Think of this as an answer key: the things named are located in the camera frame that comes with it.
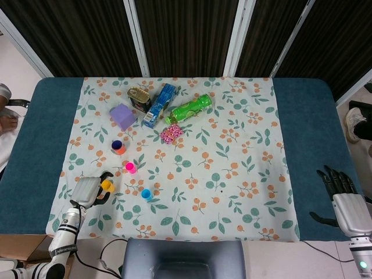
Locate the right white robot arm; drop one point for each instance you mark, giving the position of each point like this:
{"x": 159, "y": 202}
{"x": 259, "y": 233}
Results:
{"x": 361, "y": 255}

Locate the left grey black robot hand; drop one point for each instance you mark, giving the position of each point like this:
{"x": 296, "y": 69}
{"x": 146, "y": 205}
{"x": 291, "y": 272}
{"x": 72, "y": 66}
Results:
{"x": 85, "y": 189}

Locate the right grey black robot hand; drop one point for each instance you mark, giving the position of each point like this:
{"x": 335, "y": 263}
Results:
{"x": 347, "y": 203}

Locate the green plastic drink bottle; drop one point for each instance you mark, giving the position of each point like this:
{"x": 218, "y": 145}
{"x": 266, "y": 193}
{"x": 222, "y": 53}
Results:
{"x": 190, "y": 109}

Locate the floral fruit print tablecloth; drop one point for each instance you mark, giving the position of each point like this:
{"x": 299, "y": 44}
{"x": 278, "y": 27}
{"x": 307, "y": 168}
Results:
{"x": 203, "y": 174}

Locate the teal plush table cover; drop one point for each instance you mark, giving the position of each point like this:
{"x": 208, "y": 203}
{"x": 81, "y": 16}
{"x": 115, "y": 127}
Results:
{"x": 314, "y": 130}

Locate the pink plastic cup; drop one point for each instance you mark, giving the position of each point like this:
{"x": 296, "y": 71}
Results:
{"x": 130, "y": 167}

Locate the brown cardboard box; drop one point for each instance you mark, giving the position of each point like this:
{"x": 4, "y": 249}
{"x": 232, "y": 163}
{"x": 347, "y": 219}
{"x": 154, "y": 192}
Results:
{"x": 26, "y": 247}

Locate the light blue plastic cup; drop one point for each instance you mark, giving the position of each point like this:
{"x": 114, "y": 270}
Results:
{"x": 147, "y": 194}

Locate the yellow plastic cup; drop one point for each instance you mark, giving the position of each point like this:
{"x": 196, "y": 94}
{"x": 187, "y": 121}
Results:
{"x": 108, "y": 186}

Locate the dark blue plastic cup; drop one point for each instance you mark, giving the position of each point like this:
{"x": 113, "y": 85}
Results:
{"x": 116, "y": 144}

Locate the dark folding screen white frame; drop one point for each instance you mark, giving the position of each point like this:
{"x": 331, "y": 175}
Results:
{"x": 186, "y": 35}

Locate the black chair armrest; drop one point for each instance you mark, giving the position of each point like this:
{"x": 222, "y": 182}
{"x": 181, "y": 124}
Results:
{"x": 19, "y": 103}

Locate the blue cardboard snack box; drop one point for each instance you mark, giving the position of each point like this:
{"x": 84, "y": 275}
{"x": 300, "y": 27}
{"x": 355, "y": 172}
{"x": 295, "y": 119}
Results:
{"x": 161, "y": 106}

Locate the white sneaker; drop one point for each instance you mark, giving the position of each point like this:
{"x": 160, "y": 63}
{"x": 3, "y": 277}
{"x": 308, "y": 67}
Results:
{"x": 354, "y": 120}

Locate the seated person in white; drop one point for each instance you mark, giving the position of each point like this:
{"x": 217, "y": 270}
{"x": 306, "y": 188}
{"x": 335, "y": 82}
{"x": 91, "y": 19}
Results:
{"x": 5, "y": 145}

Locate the black gold luncheon meat can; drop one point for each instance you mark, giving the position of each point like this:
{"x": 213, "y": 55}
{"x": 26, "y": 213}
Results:
{"x": 139, "y": 98}

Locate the orange plastic cup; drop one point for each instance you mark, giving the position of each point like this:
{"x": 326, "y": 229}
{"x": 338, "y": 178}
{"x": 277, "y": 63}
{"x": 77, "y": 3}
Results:
{"x": 121, "y": 150}

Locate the purple foam cube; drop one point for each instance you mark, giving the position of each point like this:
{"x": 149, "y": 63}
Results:
{"x": 122, "y": 117}

